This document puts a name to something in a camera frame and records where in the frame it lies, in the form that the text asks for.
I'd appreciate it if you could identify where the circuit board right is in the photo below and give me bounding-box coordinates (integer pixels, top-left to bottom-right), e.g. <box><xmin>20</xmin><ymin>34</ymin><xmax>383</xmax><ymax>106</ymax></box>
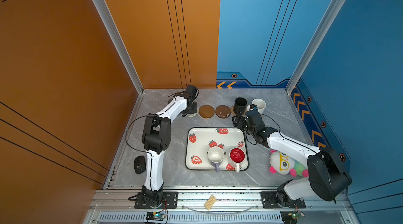
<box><xmin>281</xmin><ymin>211</ymin><xmax>305</xmax><ymax>224</ymax></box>

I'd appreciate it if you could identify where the dark brown wooden round coaster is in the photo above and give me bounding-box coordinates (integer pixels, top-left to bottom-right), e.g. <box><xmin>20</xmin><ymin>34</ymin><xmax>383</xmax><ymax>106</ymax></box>
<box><xmin>215</xmin><ymin>105</ymin><xmax>232</xmax><ymax>119</ymax></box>

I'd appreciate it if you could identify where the aluminium corner post left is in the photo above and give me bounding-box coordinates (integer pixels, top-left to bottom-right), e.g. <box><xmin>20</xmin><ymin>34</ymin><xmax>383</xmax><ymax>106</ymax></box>
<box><xmin>78</xmin><ymin>0</ymin><xmax>144</xmax><ymax>94</ymax></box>

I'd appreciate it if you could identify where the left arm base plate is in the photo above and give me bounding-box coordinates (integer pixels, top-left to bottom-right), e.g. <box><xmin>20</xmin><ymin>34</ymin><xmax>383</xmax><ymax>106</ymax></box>
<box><xmin>134</xmin><ymin>191</ymin><xmax>178</xmax><ymax>209</ymax></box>

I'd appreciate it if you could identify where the black mug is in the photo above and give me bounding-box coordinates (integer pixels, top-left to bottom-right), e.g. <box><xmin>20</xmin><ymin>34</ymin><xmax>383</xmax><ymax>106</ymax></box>
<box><xmin>233</xmin><ymin>97</ymin><xmax>247</xmax><ymax>115</ymax></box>

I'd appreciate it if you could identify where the aluminium corner post right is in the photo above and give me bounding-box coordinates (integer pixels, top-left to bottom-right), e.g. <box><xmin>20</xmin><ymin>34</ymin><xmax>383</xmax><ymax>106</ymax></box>
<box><xmin>285</xmin><ymin>0</ymin><xmax>346</xmax><ymax>95</ymax></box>

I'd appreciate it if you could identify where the black computer mouse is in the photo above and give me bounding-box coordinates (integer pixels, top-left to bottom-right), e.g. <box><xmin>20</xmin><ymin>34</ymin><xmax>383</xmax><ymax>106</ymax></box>
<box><xmin>133</xmin><ymin>156</ymin><xmax>147</xmax><ymax>174</ymax></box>

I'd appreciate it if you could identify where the light brown wooden round coaster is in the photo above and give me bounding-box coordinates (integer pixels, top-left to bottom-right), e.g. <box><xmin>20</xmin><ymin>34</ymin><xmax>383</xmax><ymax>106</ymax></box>
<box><xmin>198</xmin><ymin>105</ymin><xmax>215</xmax><ymax>119</ymax></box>

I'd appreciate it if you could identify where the aluminium front rail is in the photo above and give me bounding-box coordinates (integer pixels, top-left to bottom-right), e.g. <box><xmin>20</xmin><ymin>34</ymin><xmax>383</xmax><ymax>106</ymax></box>
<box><xmin>89</xmin><ymin>186</ymin><xmax>353</xmax><ymax>213</ymax></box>

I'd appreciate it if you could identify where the white mug purple handle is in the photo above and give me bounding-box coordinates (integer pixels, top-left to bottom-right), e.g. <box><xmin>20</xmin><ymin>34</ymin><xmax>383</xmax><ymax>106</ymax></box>
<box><xmin>207</xmin><ymin>146</ymin><xmax>225</xmax><ymax>172</ymax></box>

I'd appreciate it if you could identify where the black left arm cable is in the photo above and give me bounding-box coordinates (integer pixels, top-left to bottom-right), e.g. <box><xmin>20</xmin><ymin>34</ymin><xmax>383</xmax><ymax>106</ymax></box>
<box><xmin>125</xmin><ymin>115</ymin><xmax>152</xmax><ymax>154</ymax></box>

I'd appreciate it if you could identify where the colourful plush toy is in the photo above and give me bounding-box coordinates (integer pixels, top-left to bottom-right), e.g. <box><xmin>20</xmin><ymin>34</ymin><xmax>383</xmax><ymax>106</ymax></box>
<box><xmin>269</xmin><ymin>149</ymin><xmax>309</xmax><ymax>177</ymax></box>

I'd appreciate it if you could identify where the aluminium corner post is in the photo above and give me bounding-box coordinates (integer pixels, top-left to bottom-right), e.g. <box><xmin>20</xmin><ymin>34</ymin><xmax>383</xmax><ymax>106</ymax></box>
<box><xmin>285</xmin><ymin>0</ymin><xmax>346</xmax><ymax>95</ymax></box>
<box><xmin>78</xmin><ymin>0</ymin><xmax>144</xmax><ymax>94</ymax></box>

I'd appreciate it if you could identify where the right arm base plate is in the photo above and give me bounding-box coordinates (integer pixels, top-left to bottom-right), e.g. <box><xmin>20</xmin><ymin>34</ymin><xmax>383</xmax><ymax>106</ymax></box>
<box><xmin>260</xmin><ymin>191</ymin><xmax>306</xmax><ymax>209</ymax></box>

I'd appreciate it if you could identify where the white strawberry pattern tray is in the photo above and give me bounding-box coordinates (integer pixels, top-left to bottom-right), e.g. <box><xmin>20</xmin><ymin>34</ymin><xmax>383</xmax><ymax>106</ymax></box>
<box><xmin>185</xmin><ymin>127</ymin><xmax>249</xmax><ymax>172</ymax></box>

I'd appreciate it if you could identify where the red inside white mug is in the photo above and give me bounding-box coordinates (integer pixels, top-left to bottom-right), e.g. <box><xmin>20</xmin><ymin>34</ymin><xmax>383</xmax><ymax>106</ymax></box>
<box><xmin>228</xmin><ymin>147</ymin><xmax>246</xmax><ymax>173</ymax></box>

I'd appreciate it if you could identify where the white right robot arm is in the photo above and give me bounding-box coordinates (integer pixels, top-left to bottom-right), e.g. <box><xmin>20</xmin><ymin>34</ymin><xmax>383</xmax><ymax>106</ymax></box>
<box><xmin>232</xmin><ymin>110</ymin><xmax>352</xmax><ymax>208</ymax></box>

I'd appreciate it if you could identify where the small wooden block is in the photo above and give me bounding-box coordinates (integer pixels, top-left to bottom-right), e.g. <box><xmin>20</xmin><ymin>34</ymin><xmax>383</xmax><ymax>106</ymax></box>
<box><xmin>204</xmin><ymin>195</ymin><xmax>217</xmax><ymax>210</ymax></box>

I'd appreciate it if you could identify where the green circuit board left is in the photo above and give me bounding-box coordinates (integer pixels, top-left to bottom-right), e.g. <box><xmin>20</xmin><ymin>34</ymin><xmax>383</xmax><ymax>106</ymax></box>
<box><xmin>145</xmin><ymin>211</ymin><xmax>168</xmax><ymax>224</ymax></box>

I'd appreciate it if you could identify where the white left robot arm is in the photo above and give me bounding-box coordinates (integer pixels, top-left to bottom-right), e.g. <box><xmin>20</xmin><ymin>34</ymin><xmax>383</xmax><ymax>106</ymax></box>
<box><xmin>140</xmin><ymin>85</ymin><xmax>199</xmax><ymax>207</ymax></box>

